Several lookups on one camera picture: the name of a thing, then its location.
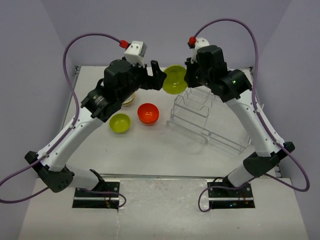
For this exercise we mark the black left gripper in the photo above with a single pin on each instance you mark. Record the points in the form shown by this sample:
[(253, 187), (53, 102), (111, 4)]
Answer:
[(155, 82)]

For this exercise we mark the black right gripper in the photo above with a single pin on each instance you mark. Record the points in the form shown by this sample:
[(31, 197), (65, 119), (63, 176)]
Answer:
[(191, 65)]

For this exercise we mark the yellow-green plastic bowl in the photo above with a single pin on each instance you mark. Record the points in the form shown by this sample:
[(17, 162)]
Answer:
[(174, 82), (120, 123)]

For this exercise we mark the white patterned bowl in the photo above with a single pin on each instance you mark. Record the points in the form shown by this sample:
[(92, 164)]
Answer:
[(129, 100)]

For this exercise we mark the orange plastic bowl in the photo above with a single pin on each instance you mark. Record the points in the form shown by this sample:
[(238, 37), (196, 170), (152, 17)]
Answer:
[(147, 121), (148, 110)]

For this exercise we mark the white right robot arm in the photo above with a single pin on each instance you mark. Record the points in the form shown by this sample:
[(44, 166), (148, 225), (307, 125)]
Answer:
[(208, 68)]

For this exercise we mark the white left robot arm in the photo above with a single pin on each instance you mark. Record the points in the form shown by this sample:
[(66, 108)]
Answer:
[(120, 80)]

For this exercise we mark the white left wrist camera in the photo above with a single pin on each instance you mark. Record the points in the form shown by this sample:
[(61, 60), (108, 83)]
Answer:
[(135, 53)]

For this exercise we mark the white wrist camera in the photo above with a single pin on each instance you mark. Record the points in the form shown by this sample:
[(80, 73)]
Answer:
[(135, 53), (200, 43)]

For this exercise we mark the white wire dish rack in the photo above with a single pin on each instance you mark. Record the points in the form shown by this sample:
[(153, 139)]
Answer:
[(198, 111)]

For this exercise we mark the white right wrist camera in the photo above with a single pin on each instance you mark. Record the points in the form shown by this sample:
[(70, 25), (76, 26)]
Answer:
[(200, 43)]

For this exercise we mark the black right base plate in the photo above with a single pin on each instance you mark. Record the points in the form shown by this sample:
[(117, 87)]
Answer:
[(230, 199)]

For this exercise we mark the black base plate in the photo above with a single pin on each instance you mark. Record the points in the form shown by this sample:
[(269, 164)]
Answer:
[(85, 200), (230, 199)]

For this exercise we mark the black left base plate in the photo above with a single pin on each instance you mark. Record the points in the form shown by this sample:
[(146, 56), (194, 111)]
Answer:
[(85, 200)]

